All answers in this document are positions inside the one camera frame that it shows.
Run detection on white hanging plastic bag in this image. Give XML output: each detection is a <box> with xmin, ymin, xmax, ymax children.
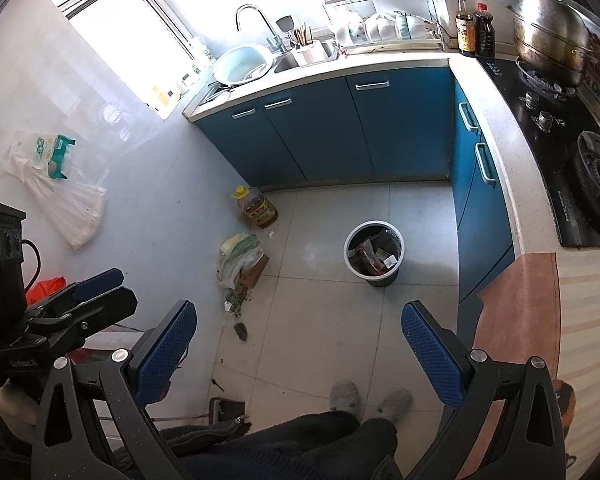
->
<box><xmin>2</xmin><ymin>130</ymin><xmax>108</xmax><ymax>253</ymax></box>

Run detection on black spatula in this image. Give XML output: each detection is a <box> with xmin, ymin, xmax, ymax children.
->
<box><xmin>275</xmin><ymin>15</ymin><xmax>296</xmax><ymax>43</ymax></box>

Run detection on large steel pot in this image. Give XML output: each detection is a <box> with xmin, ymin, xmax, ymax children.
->
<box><xmin>510</xmin><ymin>0</ymin><xmax>596</xmax><ymax>88</ymax></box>

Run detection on yellow label oil bottle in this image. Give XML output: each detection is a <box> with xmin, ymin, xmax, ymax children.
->
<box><xmin>229</xmin><ymin>185</ymin><xmax>279</xmax><ymax>231</ymax></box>

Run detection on white patterned jug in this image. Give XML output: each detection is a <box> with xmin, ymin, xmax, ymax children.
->
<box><xmin>337</xmin><ymin>15</ymin><xmax>366</xmax><ymax>46</ymax></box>

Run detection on white plastic bottle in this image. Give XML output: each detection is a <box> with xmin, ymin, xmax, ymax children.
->
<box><xmin>189</xmin><ymin>36</ymin><xmax>212</xmax><ymax>63</ymax></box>

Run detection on brown cardboard box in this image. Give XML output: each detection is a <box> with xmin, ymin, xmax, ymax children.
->
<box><xmin>235</xmin><ymin>254</ymin><xmax>271</xmax><ymax>291</ymax></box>

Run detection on red snack wrapper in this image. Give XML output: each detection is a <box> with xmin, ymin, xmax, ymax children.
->
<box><xmin>355</xmin><ymin>241</ymin><xmax>387</xmax><ymax>275</ymax></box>

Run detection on white wash basin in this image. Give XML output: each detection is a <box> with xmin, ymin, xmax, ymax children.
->
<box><xmin>212</xmin><ymin>44</ymin><xmax>275</xmax><ymax>87</ymax></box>

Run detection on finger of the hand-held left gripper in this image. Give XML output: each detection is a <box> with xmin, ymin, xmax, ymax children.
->
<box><xmin>22</xmin><ymin>287</ymin><xmax>139</xmax><ymax>357</ymax></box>
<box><xmin>26</xmin><ymin>267</ymin><xmax>126</xmax><ymax>320</ymax></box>

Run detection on blue stove side cabinet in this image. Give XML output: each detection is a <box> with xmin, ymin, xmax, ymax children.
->
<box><xmin>450</xmin><ymin>77</ymin><xmax>518</xmax><ymax>306</ymax></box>

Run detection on grey slipper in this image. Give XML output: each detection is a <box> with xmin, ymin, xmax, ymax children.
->
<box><xmin>328</xmin><ymin>381</ymin><xmax>361</xmax><ymax>415</ymax></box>
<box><xmin>376</xmin><ymin>388</ymin><xmax>413</xmax><ymax>423</ymax></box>

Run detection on black cable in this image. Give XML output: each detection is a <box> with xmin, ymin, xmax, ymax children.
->
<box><xmin>20</xmin><ymin>240</ymin><xmax>42</xmax><ymax>293</ymax></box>

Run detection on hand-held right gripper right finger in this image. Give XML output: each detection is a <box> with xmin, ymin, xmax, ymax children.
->
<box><xmin>400</xmin><ymin>301</ymin><xmax>567</xmax><ymax>480</ymax></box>

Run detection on black glass gas stove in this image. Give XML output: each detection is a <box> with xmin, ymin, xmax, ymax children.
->
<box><xmin>477</xmin><ymin>55</ymin><xmax>600</xmax><ymax>248</ymax></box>

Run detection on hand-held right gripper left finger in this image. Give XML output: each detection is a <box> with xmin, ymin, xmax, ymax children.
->
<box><xmin>30</xmin><ymin>299</ymin><xmax>199</xmax><ymax>480</ymax></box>

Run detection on chrome faucet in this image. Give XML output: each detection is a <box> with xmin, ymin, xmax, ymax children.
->
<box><xmin>235</xmin><ymin>4</ymin><xmax>289</xmax><ymax>54</ymax></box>

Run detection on black square frame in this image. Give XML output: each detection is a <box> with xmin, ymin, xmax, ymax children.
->
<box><xmin>208</xmin><ymin>396</ymin><xmax>246</xmax><ymax>423</ymax></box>

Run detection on steel sink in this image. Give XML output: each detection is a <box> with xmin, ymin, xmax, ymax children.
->
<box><xmin>272</xmin><ymin>40</ymin><xmax>339</xmax><ymax>74</ymax></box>

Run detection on plastic bag with vegetables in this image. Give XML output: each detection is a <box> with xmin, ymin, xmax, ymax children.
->
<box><xmin>216</xmin><ymin>232</ymin><xmax>266</xmax><ymax>291</ymax></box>

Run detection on stack of white bowls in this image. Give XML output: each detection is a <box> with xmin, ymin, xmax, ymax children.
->
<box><xmin>362</xmin><ymin>10</ymin><xmax>431</xmax><ymax>43</ymax></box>

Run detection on person's black trousers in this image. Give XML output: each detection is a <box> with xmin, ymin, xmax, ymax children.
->
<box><xmin>170</xmin><ymin>410</ymin><xmax>403</xmax><ymax>480</ymax></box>

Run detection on red plastic bag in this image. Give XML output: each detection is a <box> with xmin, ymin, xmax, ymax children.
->
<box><xmin>26</xmin><ymin>277</ymin><xmax>67</xmax><ymax>307</ymax></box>

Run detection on white round wall fixture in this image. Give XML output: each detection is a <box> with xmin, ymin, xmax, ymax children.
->
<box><xmin>102</xmin><ymin>102</ymin><xmax>126</xmax><ymax>126</ymax></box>

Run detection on white utensil holder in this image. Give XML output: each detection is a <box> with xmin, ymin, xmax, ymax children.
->
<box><xmin>290</xmin><ymin>42</ymin><xmax>326</xmax><ymax>67</ymax></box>

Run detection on white round trash bin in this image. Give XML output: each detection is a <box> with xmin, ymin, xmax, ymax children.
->
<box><xmin>343</xmin><ymin>220</ymin><xmax>406</xmax><ymax>288</ymax></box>

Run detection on blue sink side cabinet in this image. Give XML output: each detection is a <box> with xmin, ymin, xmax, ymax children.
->
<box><xmin>192</xmin><ymin>67</ymin><xmax>456</xmax><ymax>193</ymax></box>

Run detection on green white tissue pack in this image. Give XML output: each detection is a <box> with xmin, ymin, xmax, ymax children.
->
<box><xmin>30</xmin><ymin>132</ymin><xmax>77</xmax><ymax>181</ymax></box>

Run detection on dark red cap sauce bottle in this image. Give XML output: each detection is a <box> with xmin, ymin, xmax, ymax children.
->
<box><xmin>474</xmin><ymin>2</ymin><xmax>497</xmax><ymax>58</ymax></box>

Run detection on window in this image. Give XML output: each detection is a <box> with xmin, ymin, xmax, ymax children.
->
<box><xmin>32</xmin><ymin>0</ymin><xmax>203</xmax><ymax>121</ymax></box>

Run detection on light label sauce bottle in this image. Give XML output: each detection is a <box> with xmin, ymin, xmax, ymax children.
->
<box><xmin>455</xmin><ymin>0</ymin><xmax>476</xmax><ymax>56</ymax></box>

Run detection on green vegetable scraps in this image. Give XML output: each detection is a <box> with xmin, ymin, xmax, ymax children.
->
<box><xmin>224</xmin><ymin>287</ymin><xmax>253</xmax><ymax>320</ymax></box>

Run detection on striped tablecloth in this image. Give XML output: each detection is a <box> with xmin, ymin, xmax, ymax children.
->
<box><xmin>460</xmin><ymin>247</ymin><xmax>600</xmax><ymax>476</ymax></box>

